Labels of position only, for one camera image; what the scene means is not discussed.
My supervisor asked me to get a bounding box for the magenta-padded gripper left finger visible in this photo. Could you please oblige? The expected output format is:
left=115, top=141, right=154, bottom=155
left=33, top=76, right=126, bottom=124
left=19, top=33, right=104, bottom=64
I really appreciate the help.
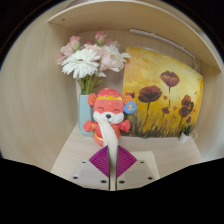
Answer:
left=70, top=145, right=111, bottom=191

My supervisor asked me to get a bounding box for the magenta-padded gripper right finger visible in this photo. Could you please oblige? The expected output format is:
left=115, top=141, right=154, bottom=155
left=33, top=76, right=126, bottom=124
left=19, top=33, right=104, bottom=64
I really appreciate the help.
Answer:
left=116, top=145, right=158, bottom=191

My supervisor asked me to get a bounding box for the light blue vase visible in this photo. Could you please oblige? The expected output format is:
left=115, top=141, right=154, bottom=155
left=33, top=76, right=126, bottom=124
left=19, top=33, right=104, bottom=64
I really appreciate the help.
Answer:
left=78, top=93, right=95, bottom=138

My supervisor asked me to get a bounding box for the red plush toy figure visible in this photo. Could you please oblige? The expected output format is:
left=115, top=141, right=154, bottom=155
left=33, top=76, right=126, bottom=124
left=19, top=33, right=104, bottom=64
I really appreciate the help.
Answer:
left=82, top=87, right=138, bottom=148

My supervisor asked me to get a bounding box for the yellow poppy flower painting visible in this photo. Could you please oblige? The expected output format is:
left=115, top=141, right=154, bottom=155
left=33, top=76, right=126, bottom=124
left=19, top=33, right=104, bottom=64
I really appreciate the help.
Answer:
left=121, top=46, right=204, bottom=138

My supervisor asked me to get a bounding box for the pink and white flower bouquet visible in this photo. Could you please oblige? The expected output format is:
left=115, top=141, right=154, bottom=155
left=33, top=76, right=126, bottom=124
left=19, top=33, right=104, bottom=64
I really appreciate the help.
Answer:
left=57, top=30, right=132, bottom=96

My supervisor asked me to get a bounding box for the wooden shelf unit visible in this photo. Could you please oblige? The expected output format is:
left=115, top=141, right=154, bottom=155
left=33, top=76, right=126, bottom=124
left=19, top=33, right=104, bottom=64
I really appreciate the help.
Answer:
left=48, top=0, right=214, bottom=71

